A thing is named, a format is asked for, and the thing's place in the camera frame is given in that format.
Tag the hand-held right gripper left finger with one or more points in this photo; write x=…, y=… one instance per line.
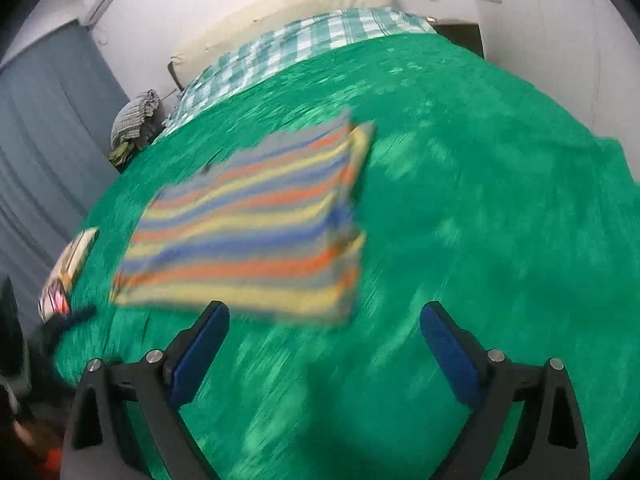
x=197, y=356

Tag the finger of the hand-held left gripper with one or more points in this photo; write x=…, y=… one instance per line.
x=80, y=315

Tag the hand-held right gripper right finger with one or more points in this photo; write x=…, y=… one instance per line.
x=450, y=356

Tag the striped knitted sweater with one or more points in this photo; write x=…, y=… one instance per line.
x=250, y=230

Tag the printed flat package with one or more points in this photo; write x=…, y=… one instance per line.
x=67, y=265

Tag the green patterned blanket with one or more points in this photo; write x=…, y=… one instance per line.
x=475, y=235

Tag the orange cloth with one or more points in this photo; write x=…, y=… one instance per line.
x=50, y=462

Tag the dark yellow-green cloth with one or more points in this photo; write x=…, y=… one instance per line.
x=122, y=154

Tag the grey curtain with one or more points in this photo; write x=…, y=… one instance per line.
x=50, y=135

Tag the grey checked cloth bundle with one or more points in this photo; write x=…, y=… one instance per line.
x=132, y=115

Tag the dark wooden nightstand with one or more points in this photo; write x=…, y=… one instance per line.
x=465, y=35

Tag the teal checked bed sheet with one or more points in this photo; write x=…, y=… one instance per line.
x=310, y=35

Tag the cream padded headboard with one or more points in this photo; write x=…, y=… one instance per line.
x=300, y=0

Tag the black bed frame corner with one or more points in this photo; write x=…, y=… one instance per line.
x=175, y=75

